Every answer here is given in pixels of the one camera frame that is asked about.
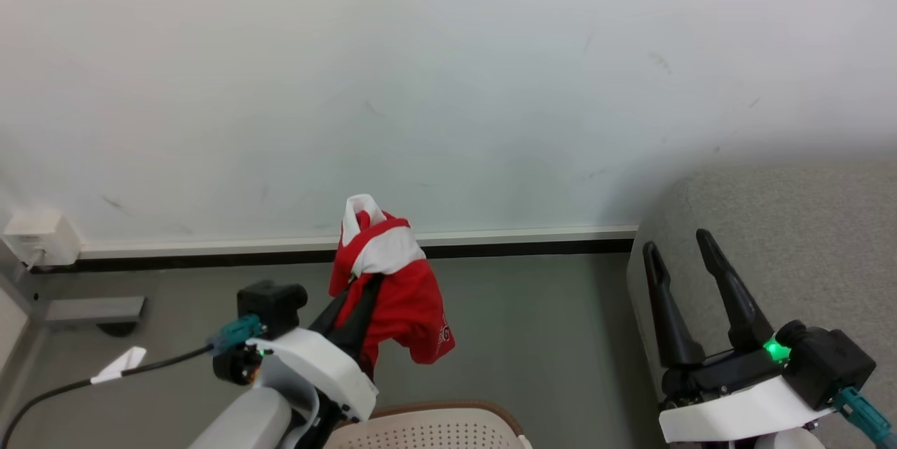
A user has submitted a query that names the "grey metal foot bar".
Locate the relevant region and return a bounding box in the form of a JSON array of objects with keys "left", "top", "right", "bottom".
[{"left": 44, "top": 296, "right": 146, "bottom": 328}]

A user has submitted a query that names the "grey metal frame upright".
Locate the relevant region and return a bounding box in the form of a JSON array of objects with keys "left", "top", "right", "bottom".
[{"left": 0, "top": 239, "right": 50, "bottom": 429}]

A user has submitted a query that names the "white perforated basket brown rim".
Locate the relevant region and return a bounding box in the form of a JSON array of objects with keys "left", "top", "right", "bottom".
[{"left": 324, "top": 401, "right": 533, "bottom": 449}]

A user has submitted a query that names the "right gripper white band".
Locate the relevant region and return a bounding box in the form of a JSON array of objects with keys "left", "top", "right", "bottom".
[{"left": 643, "top": 228, "right": 836, "bottom": 444}]

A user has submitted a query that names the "white and black baseboard strip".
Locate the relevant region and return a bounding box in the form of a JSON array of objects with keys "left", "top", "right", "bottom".
[{"left": 32, "top": 226, "right": 638, "bottom": 275}]

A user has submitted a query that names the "teal right cable connector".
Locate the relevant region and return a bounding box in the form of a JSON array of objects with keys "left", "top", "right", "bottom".
[{"left": 833, "top": 386, "right": 897, "bottom": 448}]

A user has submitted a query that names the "teal cable connector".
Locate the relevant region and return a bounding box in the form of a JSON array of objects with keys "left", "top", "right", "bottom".
[
  {"left": 833, "top": 386, "right": 897, "bottom": 448},
  {"left": 208, "top": 315, "right": 265, "bottom": 356}
]

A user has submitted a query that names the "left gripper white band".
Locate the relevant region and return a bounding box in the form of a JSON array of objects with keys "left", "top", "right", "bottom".
[{"left": 247, "top": 274, "right": 385, "bottom": 423}]

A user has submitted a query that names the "white paper tag on cable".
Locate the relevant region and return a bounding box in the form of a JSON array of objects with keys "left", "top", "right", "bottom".
[{"left": 90, "top": 346, "right": 148, "bottom": 385}]

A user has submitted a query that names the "teal left cable connector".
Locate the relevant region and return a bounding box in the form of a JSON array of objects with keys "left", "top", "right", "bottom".
[{"left": 208, "top": 315, "right": 265, "bottom": 356}]

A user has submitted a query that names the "white wall power adapter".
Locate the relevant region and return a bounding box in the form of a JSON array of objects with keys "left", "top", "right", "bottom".
[{"left": 2, "top": 206, "right": 82, "bottom": 268}]

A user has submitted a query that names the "grey fabric sofa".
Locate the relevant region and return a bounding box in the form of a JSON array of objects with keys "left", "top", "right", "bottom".
[{"left": 626, "top": 162, "right": 897, "bottom": 449}]

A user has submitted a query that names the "red and white garment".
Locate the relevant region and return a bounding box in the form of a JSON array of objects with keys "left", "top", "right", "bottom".
[{"left": 329, "top": 194, "right": 456, "bottom": 374}]

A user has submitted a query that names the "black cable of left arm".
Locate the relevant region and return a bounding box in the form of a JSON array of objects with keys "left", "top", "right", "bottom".
[{"left": 0, "top": 345, "right": 215, "bottom": 449}]

